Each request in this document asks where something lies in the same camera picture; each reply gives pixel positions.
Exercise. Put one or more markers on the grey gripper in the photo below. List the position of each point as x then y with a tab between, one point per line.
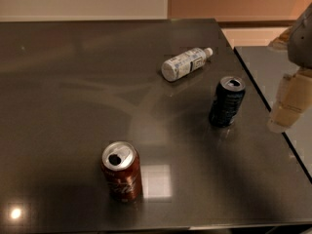
301	44

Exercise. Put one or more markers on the white plastic bottle blue label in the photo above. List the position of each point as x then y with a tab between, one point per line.
185	63

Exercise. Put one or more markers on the dark blue soda can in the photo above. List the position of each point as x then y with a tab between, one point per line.
228	96

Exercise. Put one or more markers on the dark side table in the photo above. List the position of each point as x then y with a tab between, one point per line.
266	68

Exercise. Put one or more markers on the red soda can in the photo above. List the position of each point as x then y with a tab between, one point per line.
121	168

